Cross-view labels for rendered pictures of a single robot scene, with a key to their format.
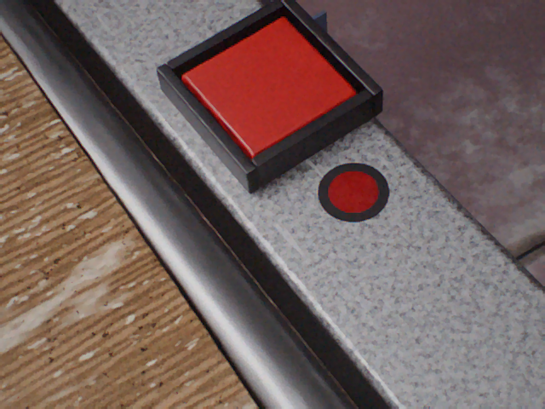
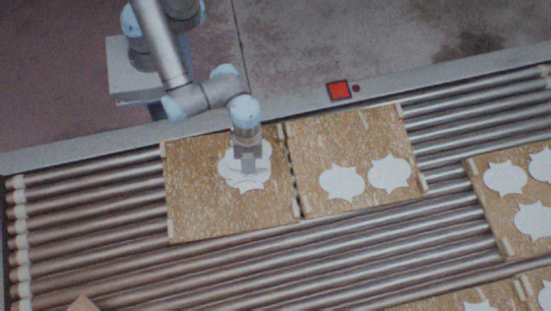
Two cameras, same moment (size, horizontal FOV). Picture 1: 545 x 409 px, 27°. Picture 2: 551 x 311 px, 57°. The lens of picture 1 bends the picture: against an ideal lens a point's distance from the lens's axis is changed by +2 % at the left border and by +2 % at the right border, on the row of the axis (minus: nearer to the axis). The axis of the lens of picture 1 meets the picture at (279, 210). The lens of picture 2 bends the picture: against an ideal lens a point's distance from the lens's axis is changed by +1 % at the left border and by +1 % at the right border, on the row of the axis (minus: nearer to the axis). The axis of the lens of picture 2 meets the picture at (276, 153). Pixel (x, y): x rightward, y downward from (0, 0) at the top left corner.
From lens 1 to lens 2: 1.52 m
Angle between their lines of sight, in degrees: 36
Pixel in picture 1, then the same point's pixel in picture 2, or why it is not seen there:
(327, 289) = (367, 95)
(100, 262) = (359, 113)
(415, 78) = not seen: hidden behind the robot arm
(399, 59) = not seen: hidden behind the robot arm
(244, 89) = (338, 93)
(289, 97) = (342, 89)
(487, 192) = not seen: hidden behind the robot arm
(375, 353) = (377, 93)
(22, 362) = (369, 124)
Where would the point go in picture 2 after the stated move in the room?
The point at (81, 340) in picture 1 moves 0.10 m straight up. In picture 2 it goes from (369, 118) to (375, 104)
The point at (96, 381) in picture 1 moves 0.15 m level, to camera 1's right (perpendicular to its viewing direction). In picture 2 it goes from (375, 118) to (382, 82)
